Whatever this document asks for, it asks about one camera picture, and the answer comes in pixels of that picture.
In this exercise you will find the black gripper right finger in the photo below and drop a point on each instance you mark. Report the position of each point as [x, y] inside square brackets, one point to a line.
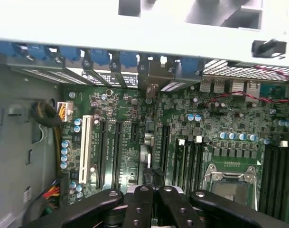
[225, 211]

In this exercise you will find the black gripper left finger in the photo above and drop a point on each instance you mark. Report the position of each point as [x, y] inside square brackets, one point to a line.
[92, 209]

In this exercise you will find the CPU socket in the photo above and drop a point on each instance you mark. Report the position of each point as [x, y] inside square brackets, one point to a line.
[229, 192]

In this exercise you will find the long black expansion slot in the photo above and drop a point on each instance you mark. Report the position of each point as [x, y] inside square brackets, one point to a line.
[165, 147]
[117, 154]
[102, 154]

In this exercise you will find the white expansion slot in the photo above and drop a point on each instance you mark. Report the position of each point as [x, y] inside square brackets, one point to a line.
[85, 149]

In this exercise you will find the green RAM stick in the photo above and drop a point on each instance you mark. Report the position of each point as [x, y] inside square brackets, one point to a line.
[181, 166]

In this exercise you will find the white power connector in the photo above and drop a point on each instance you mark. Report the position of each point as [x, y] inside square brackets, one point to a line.
[66, 111]

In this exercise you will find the grey power supply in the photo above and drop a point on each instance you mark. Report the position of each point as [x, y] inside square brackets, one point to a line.
[11, 147]

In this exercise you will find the green motherboard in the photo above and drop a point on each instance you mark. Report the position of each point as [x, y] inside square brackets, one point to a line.
[125, 111]

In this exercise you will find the silver rear port block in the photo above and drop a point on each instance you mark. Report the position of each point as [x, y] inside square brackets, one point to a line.
[245, 88]

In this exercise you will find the silver USB port stack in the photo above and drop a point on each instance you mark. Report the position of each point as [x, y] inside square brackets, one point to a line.
[215, 85]

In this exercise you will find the teal rear port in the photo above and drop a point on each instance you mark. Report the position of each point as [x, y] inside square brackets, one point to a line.
[273, 91]

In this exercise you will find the black open PC case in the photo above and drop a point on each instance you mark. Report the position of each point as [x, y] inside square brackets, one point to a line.
[229, 69]

